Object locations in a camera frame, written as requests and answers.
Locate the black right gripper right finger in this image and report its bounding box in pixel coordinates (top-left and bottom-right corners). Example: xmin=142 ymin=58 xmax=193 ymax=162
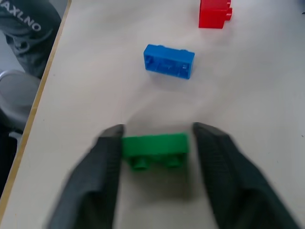
xmin=192 ymin=122 xmax=301 ymax=229

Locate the red toy building block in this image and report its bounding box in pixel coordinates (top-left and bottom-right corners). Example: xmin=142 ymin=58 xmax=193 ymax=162
xmin=198 ymin=0 xmax=234 ymax=29

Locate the blue toy building block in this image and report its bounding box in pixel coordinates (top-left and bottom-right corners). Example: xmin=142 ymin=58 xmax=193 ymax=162
xmin=143 ymin=43 xmax=195 ymax=80

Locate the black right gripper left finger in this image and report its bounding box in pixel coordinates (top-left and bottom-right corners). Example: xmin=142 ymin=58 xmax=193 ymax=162
xmin=46 ymin=124 xmax=125 ymax=229

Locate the green toy building block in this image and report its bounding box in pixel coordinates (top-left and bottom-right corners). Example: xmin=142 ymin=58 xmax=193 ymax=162
xmin=121 ymin=132 xmax=189 ymax=172

